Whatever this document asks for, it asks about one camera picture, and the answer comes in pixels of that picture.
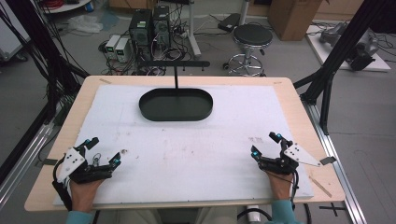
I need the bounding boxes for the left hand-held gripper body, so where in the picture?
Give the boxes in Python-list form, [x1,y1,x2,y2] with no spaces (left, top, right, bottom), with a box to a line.
[52,145,115,185]

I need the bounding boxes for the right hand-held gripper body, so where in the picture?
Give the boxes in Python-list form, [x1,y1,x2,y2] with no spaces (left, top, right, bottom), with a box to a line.
[257,138,322,175]

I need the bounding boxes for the person's left hand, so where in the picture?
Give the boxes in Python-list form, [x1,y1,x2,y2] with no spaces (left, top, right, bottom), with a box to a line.
[68,177,106,215]

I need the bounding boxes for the person's right hand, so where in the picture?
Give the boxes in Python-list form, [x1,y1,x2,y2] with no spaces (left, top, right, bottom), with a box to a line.
[264,170,295,202]

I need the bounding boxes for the wooden table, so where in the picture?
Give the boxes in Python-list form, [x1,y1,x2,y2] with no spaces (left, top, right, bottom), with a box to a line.
[23,74,347,213]

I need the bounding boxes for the thin wooden stick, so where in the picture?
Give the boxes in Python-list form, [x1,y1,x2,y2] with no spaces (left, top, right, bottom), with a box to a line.
[308,175,333,199]

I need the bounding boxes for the white foam mat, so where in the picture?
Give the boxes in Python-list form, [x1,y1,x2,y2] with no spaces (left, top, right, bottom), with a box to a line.
[52,83,315,207]

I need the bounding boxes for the black T-bar stand with tray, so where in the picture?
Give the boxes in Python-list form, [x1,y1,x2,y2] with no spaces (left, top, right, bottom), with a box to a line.
[138,60,215,123]

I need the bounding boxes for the black round stool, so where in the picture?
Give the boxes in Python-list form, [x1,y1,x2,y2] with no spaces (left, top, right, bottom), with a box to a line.
[221,23,275,77]

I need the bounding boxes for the white floor platform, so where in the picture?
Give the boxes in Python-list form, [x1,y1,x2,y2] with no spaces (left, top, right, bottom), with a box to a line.
[304,23,392,73]

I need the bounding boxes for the white power supply unit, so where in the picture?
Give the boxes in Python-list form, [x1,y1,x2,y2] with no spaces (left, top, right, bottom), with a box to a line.
[114,36,131,63]
[104,34,121,60]

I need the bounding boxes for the brown cardboard box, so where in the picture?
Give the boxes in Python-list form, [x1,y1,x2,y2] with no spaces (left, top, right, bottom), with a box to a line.
[266,0,325,42]

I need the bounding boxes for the clear plastic bag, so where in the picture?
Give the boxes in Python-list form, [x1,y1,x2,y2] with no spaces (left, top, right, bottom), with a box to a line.
[66,14,105,35]

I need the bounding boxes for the grey robot parts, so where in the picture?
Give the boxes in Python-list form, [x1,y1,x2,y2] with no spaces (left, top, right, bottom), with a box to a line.
[318,21,381,72]

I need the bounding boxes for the black computer tower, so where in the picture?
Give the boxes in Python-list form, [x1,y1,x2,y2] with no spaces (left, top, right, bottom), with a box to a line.
[151,5,172,54]
[128,8,154,61]

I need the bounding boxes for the black power adapter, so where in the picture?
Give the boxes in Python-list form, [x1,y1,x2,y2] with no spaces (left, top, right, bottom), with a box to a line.
[217,12,242,34]

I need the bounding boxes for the white desk leg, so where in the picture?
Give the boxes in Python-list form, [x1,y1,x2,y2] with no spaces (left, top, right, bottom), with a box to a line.
[185,0,203,59]

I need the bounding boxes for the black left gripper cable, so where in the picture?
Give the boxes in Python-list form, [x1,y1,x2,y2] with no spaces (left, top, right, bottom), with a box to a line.
[51,156,74,213]

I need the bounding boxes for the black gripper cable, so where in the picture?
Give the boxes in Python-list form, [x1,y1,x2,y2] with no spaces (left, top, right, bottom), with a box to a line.
[51,156,74,213]
[289,170,313,224]

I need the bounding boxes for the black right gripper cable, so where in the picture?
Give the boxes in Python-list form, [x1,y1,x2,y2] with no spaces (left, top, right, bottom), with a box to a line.
[289,170,313,224]

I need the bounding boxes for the aluminium rail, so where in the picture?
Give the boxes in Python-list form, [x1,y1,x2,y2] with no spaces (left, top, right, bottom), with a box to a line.
[300,99,369,224]
[0,122,56,211]

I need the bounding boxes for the black metal frame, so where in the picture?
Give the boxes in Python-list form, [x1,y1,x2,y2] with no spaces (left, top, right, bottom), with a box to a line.
[292,0,396,136]
[0,0,92,185]

